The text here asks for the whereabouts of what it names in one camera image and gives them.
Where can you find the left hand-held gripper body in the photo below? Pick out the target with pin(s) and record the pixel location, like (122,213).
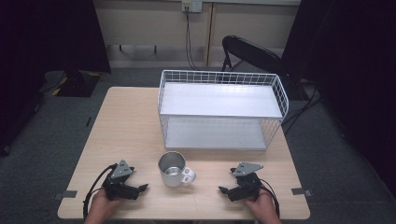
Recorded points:
(120,186)

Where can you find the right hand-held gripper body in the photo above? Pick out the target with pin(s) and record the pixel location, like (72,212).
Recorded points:
(246,188)

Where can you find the person's right hand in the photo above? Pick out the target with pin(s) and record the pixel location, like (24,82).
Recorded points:
(263,208)

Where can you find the person's left hand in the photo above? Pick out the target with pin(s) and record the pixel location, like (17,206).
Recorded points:
(101,207)

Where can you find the grey tape strip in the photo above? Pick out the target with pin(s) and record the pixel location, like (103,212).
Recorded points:
(66,194)
(301,191)

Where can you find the black folding chair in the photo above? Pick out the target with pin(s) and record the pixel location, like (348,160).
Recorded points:
(249,51)

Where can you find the black curtain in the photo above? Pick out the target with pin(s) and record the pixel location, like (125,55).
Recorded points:
(46,37)
(358,62)

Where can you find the white wall socket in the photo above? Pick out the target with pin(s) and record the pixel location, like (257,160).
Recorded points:
(192,5)

